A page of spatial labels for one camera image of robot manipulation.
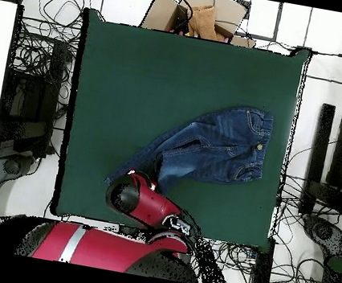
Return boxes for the blue denim jeans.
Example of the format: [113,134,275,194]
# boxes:
[103,84,276,213]

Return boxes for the dark green table cloth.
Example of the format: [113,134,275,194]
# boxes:
[47,6,314,256]

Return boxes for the black equipment rack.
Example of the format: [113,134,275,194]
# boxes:
[0,31,70,160]

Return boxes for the black table leg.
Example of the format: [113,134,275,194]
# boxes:
[250,236,278,283]

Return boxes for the brown cardboard box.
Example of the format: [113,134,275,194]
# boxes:
[139,0,264,49]

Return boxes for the tan cloth in box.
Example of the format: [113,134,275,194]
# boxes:
[185,2,223,42]

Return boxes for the black cable tangle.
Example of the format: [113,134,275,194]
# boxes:
[7,0,89,83]
[204,238,328,283]

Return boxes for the black upright post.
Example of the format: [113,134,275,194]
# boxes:
[298,101,337,219]

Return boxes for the dark metal frame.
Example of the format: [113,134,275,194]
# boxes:
[230,0,284,43]

